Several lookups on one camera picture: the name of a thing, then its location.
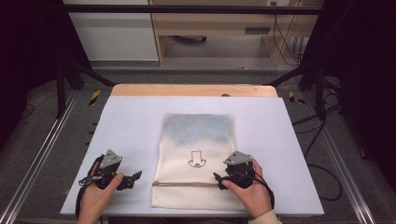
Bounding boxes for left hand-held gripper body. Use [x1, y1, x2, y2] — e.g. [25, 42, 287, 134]
[78, 148, 126, 190]

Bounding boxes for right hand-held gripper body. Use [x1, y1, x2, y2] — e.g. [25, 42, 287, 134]
[222, 150, 257, 189]

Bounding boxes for brown drawstring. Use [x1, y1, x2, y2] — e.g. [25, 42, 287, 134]
[151, 181, 220, 189]

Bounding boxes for cream cloth drawstring bag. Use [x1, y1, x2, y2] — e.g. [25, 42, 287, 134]
[150, 112, 248, 211]

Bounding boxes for person's right hand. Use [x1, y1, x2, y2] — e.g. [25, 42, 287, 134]
[221, 158, 274, 219]

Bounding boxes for person's left hand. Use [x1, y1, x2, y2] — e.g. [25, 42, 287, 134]
[78, 161, 125, 218]

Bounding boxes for white foam mat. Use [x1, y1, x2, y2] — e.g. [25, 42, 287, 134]
[60, 95, 325, 217]

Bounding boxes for yellow black striped tape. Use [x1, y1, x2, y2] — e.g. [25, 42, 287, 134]
[88, 89, 103, 107]
[288, 91, 306, 105]

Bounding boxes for wooden table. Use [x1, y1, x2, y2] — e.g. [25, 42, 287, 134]
[110, 83, 279, 98]

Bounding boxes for white cabinet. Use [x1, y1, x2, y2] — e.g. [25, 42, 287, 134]
[63, 0, 160, 63]

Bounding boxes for dark curtain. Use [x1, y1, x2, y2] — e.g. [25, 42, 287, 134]
[301, 0, 396, 185]
[0, 0, 92, 151]

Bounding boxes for black curved chair foot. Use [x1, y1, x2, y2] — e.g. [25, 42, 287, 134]
[172, 35, 207, 44]

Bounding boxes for grey desk label plate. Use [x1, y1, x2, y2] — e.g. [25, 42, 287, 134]
[244, 27, 271, 35]

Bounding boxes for light wooden desk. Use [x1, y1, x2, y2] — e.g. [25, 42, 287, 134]
[148, 0, 325, 67]

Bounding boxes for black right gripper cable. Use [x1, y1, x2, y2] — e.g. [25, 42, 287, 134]
[246, 170, 276, 210]

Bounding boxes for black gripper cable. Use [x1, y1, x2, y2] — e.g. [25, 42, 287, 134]
[246, 170, 276, 210]
[75, 154, 106, 219]

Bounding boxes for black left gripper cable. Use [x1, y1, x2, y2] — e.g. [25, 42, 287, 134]
[75, 154, 106, 219]

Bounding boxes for aluminium floor rail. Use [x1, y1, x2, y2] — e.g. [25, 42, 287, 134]
[0, 89, 79, 224]
[303, 90, 378, 224]

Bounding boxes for black floor cables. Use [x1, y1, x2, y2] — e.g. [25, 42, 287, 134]
[291, 102, 344, 203]

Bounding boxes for black metal frame leg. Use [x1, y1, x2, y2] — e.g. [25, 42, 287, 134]
[266, 60, 329, 121]
[55, 58, 117, 119]

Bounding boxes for thin black floor cable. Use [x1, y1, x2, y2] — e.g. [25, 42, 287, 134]
[14, 102, 35, 121]

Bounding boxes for black hanging cables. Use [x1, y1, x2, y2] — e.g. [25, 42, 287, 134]
[272, 2, 305, 67]

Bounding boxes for black horizontal frame bar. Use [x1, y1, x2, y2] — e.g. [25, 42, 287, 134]
[61, 4, 323, 16]

